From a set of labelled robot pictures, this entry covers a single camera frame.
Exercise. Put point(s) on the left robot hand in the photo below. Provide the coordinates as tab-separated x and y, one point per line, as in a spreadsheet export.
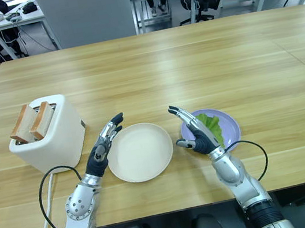
98	161

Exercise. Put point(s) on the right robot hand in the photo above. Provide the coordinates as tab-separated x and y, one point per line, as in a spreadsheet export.
202	140

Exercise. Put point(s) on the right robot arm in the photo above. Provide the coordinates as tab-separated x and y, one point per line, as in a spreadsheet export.
243	183

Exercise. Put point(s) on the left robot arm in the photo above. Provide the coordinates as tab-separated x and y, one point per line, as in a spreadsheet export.
76	211

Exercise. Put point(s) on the green lettuce leaf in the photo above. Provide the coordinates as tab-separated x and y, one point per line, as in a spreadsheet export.
212	126

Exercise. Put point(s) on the purple plate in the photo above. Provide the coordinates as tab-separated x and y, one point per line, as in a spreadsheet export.
229	127

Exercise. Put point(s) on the cream plate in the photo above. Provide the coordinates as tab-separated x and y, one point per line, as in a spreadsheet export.
139	152

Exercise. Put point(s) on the cream toaster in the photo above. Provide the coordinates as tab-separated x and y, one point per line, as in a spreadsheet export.
57	141

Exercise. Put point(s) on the bread slice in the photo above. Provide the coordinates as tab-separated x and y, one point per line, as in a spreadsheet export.
22	124
41	120

